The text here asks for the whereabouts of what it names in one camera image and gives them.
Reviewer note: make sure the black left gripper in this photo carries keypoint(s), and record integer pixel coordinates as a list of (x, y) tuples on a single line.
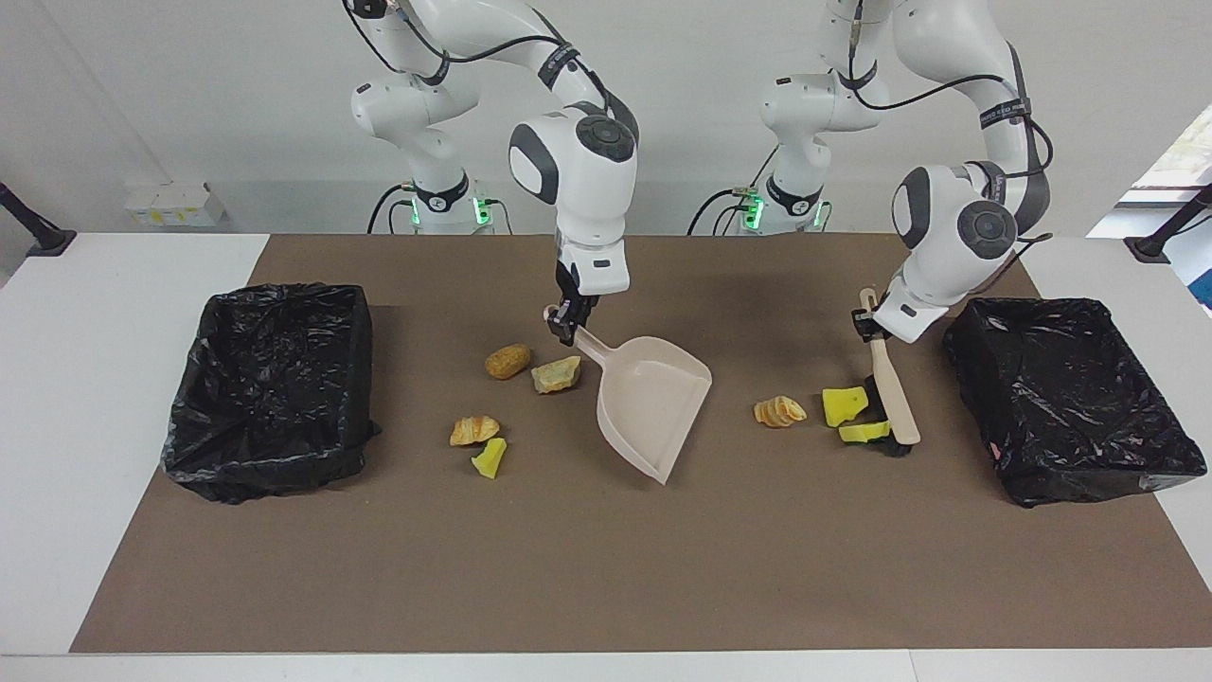
[(875, 327)]

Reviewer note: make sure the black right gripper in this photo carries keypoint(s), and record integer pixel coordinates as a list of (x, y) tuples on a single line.
[(576, 303)]

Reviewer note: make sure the pale torn bread chunk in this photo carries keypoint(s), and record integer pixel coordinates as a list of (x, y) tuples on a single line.
[(553, 377)]

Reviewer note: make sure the brown oval bread roll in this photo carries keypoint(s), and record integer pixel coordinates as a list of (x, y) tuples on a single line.
[(507, 361)]

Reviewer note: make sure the beige hand brush black bristles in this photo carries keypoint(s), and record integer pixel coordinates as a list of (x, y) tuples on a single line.
[(895, 398)]

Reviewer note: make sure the notched yellow sponge piece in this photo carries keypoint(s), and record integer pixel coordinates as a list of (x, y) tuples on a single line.
[(864, 433)]

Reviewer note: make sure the striped shell-shaped pastry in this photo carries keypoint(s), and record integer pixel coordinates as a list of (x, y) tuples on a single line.
[(779, 411)]

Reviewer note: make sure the beige plastic dustpan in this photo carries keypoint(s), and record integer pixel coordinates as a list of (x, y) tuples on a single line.
[(653, 407)]

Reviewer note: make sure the golden croissant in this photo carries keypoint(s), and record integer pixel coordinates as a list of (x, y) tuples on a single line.
[(473, 431)]

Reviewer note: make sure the small yellow green sponge piece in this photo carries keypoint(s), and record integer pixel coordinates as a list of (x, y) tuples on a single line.
[(490, 460)]

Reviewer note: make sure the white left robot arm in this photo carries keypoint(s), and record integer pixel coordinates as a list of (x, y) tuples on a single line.
[(947, 237)]

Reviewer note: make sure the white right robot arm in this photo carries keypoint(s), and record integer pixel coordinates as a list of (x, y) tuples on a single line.
[(578, 180)]

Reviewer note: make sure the bin lined with black bag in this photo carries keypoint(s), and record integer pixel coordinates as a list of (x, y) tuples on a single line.
[(265, 398), (1070, 398)]

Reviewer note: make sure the brown table mat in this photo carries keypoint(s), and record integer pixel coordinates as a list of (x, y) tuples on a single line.
[(606, 587)]

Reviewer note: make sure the black clamp stand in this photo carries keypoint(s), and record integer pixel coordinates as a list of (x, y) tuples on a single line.
[(1150, 248), (43, 239)]

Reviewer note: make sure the white wall power box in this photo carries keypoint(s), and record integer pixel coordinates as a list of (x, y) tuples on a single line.
[(175, 206)]

